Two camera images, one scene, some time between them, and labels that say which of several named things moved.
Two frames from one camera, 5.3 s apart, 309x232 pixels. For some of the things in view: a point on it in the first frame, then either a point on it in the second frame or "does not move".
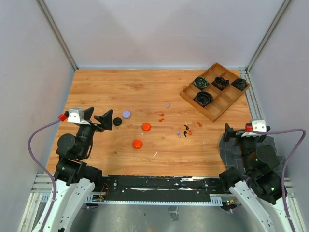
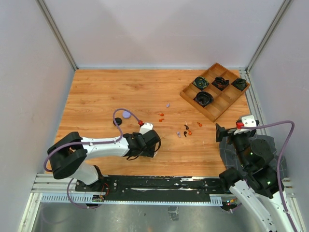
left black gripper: (105, 119) → (149, 152)
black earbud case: (117, 121) does not move
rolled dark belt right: (240, 83) does not move
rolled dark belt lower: (203, 98) does not move
